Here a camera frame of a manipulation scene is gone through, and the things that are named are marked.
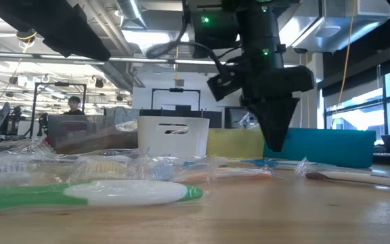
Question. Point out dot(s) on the yellow plastic bin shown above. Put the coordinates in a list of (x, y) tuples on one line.
[(232, 144)]

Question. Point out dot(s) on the green toothbrush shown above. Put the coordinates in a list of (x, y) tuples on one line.
[(29, 200)]

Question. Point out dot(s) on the long ceiling light strip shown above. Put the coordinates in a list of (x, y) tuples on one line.
[(137, 60)]

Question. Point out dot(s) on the silver round air duct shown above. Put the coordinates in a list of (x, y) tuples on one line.
[(117, 76)]

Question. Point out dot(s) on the person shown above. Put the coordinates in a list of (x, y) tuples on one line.
[(74, 106)]

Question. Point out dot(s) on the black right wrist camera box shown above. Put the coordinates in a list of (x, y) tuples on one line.
[(223, 86)]

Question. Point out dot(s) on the red plastic bin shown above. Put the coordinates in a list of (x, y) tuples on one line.
[(47, 139)]

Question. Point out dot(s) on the black cabinet row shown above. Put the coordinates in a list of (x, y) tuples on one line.
[(215, 118)]

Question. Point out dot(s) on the silver rectangular air duct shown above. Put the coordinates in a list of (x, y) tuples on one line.
[(334, 30)]

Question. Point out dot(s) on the teal plastic bin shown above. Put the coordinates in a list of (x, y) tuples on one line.
[(317, 145)]

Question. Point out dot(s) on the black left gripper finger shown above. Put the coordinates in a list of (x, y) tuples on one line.
[(22, 13), (80, 30)]

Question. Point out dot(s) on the black rig frame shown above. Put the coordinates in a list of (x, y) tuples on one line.
[(176, 89), (59, 84)]

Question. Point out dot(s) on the grey office chair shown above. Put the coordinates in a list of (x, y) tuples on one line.
[(1, 115)]

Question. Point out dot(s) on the transparent grey plastic bin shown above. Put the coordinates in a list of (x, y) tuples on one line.
[(80, 123)]

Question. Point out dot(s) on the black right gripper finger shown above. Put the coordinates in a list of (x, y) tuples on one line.
[(253, 108), (278, 122)]

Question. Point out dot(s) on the blue toothbrush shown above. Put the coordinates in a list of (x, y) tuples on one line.
[(247, 121), (266, 163)]

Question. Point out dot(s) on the grey wall vent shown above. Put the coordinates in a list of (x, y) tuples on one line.
[(179, 83)]

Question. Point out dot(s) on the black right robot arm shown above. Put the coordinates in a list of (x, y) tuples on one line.
[(259, 30)]

